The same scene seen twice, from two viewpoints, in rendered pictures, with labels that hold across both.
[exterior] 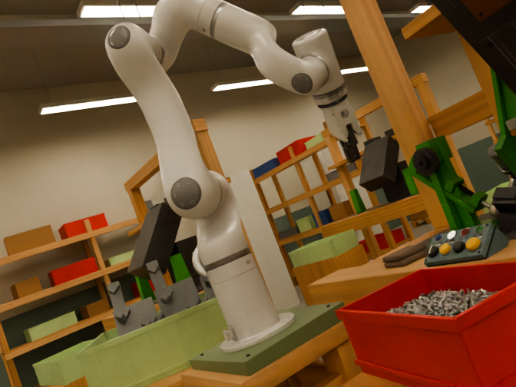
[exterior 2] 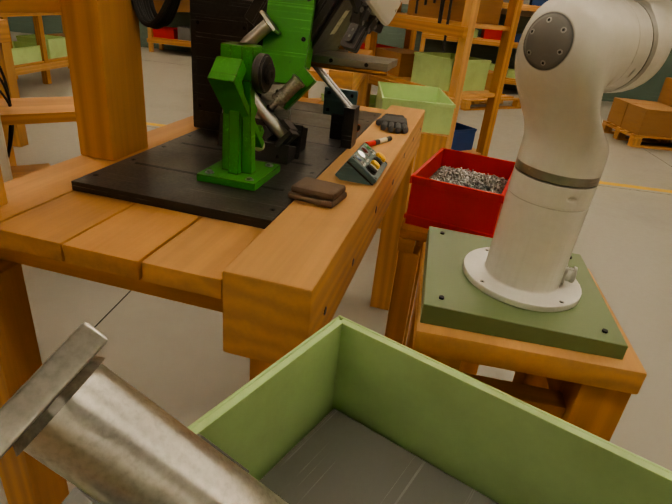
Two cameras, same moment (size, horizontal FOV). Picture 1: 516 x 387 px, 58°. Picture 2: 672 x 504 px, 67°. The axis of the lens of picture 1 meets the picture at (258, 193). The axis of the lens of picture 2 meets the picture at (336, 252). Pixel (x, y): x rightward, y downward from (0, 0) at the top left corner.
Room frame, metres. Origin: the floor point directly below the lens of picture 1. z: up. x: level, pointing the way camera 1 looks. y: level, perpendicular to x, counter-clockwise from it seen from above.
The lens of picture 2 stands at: (1.89, 0.40, 1.27)
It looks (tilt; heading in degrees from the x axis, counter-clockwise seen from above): 27 degrees down; 222
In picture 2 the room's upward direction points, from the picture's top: 6 degrees clockwise
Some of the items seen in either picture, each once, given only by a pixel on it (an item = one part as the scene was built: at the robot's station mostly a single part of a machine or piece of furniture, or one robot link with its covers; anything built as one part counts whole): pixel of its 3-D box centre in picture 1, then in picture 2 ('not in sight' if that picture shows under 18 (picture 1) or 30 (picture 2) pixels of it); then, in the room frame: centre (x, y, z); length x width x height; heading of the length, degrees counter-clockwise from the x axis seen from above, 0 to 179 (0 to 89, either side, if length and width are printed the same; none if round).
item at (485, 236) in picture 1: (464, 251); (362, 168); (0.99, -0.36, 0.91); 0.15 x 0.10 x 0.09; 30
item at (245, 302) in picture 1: (243, 297); (536, 229); (1.12, 0.12, 0.97); 0.19 x 0.19 x 0.18
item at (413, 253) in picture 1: (406, 255); (318, 191); (1.20, -0.30, 0.91); 0.10 x 0.08 x 0.03; 111
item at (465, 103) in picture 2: not in sight; (477, 88); (-5.29, -3.64, 0.22); 1.20 x 0.80 x 0.44; 167
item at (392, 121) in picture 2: not in sight; (391, 122); (0.53, -0.65, 0.91); 0.20 x 0.11 x 0.03; 39
